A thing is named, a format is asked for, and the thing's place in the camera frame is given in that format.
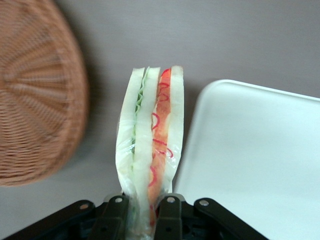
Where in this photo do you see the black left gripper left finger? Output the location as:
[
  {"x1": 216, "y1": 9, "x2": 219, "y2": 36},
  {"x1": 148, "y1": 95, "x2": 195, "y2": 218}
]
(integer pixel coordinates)
[{"x1": 0, "y1": 194, "x2": 131, "y2": 240}]

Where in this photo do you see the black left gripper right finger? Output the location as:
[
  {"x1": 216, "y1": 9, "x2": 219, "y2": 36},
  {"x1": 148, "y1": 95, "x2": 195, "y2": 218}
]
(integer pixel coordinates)
[{"x1": 154, "y1": 193, "x2": 285, "y2": 240}]

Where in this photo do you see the triangle sandwich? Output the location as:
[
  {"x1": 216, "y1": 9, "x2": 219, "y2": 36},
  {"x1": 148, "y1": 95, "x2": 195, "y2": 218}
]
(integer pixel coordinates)
[{"x1": 114, "y1": 65, "x2": 186, "y2": 240}]

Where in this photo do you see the beige plastic tray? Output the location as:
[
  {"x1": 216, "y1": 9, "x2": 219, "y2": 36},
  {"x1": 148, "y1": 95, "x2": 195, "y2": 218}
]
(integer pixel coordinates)
[{"x1": 171, "y1": 79, "x2": 320, "y2": 240}]

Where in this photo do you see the round brown wicker basket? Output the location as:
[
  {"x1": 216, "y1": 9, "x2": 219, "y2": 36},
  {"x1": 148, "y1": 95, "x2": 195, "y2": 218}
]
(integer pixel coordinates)
[{"x1": 0, "y1": 0, "x2": 91, "y2": 188}]

